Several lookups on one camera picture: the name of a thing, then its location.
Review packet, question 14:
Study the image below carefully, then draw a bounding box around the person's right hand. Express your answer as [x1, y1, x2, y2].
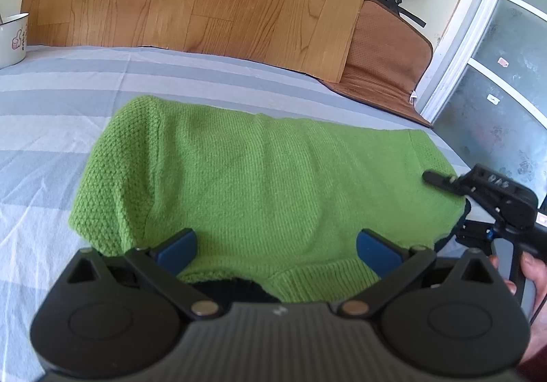
[488, 253, 547, 325]

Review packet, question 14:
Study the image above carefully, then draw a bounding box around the black cable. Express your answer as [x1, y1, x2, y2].
[529, 275, 547, 325]

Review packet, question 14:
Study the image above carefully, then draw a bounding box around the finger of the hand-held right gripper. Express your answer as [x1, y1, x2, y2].
[454, 221, 496, 247]
[422, 170, 467, 196]

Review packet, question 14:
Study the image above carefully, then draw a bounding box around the green navy striped knit sweater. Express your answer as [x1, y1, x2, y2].
[68, 95, 471, 306]

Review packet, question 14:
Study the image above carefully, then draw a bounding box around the white enamel mug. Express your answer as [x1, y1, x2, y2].
[0, 12, 30, 69]

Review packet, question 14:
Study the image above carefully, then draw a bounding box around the black tape strip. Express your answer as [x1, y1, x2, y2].
[368, 0, 428, 29]

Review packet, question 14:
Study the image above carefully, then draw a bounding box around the person's right forearm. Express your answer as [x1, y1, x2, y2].
[516, 309, 547, 382]

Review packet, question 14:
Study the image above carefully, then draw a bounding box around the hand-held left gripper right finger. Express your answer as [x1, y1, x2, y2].
[342, 229, 503, 320]

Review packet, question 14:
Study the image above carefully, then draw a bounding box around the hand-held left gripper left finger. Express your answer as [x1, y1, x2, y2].
[64, 228, 217, 320]

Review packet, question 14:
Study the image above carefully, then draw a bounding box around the frosted glass door panel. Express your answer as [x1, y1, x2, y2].
[431, 0, 547, 212]

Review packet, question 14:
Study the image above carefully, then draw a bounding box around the white door frame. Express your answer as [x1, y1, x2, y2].
[420, 0, 547, 128]

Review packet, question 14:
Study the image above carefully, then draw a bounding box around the brown woven mat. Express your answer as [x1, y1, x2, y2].
[318, 0, 434, 128]

